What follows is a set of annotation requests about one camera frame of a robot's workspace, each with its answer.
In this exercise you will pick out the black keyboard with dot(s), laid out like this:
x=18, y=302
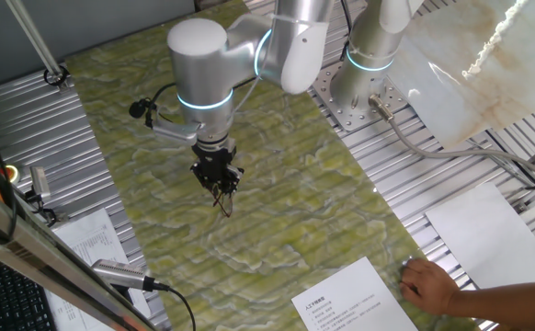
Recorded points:
x=14, y=303

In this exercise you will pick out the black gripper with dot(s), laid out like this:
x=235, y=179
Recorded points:
x=213, y=161

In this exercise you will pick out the thin aluminium pole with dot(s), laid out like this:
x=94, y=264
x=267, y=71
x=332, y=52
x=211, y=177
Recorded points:
x=33, y=34

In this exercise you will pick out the person's hand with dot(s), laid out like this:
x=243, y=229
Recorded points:
x=428, y=287

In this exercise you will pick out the small silver camera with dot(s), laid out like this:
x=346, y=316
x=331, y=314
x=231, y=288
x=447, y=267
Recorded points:
x=40, y=181

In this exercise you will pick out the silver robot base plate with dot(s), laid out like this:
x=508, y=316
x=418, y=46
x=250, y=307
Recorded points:
x=355, y=120

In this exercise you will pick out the small black camera stand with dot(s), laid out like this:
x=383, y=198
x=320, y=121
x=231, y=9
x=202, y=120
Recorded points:
x=42, y=213

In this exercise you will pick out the white marble pattern sheet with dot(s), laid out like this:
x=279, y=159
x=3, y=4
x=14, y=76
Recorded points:
x=479, y=83

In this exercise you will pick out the red frame glasses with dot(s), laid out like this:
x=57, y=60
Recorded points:
x=225, y=204

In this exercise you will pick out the aluminium frame beam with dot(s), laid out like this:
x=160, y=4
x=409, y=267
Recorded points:
x=42, y=262

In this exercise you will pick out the instruction paper sheet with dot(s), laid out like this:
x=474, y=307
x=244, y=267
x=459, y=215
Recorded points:
x=350, y=299

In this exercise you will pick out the red emergency stop button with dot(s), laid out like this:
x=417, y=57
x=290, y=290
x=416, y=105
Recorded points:
x=12, y=174

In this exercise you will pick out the green marble pattern mat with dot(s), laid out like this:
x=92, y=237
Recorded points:
x=295, y=207

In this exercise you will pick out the blank white paper sheet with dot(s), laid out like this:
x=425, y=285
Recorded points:
x=492, y=239

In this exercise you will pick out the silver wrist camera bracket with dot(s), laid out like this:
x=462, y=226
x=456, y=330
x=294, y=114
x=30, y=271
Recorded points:
x=175, y=133

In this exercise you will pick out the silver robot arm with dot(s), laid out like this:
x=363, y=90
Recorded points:
x=203, y=60

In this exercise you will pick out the printed table paper sheet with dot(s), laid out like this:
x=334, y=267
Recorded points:
x=88, y=239

